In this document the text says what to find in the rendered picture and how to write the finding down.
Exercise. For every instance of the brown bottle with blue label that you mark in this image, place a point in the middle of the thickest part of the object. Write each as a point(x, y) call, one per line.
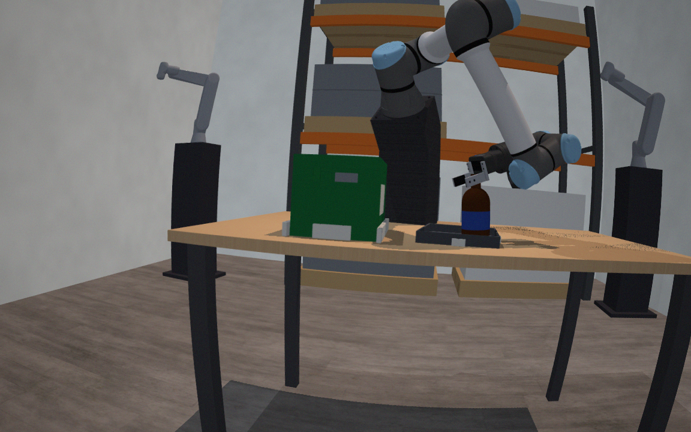
point(475, 212)

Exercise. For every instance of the green plastic bottle crate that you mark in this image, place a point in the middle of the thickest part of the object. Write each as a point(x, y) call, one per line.
point(322, 201)

